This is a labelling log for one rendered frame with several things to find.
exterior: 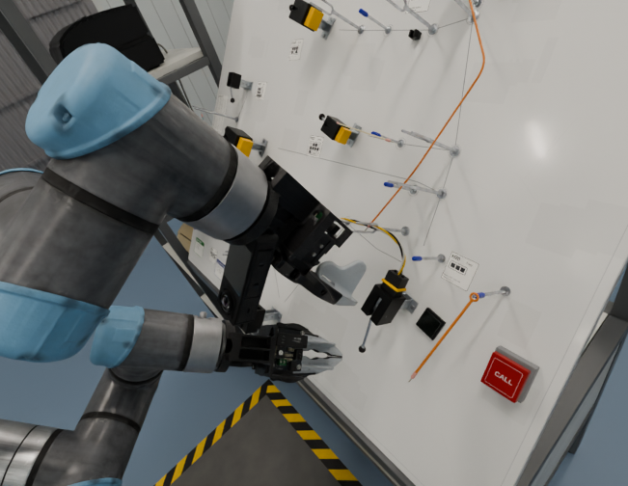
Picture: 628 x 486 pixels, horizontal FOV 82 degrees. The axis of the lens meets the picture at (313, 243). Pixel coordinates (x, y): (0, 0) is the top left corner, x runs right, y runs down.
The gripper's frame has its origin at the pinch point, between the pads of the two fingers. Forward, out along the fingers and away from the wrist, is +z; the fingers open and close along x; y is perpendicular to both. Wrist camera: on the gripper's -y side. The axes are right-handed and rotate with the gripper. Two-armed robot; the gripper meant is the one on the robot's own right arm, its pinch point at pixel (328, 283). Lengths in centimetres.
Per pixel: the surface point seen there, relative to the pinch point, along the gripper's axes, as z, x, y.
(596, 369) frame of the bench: 58, -26, 20
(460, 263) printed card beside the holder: 18.4, -4.4, 15.1
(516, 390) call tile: 18.8, -21.6, 6.0
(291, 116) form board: 16, 53, 20
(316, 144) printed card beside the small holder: 17.3, 39.5, 17.5
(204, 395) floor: 110, 81, -108
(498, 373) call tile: 18.8, -18.7, 6.0
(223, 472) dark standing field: 102, 40, -109
